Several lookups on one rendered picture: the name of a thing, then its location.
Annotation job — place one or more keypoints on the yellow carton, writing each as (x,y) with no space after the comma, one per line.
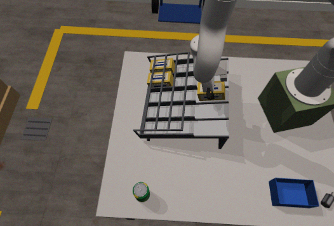
(157,78)
(219,91)
(170,65)

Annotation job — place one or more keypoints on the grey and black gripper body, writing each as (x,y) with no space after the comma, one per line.
(209,84)

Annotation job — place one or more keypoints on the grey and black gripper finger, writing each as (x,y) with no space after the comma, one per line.
(210,96)

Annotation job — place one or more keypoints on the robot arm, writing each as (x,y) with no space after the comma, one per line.
(311,87)

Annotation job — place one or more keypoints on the blue open tray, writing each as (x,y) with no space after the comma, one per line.
(290,192)

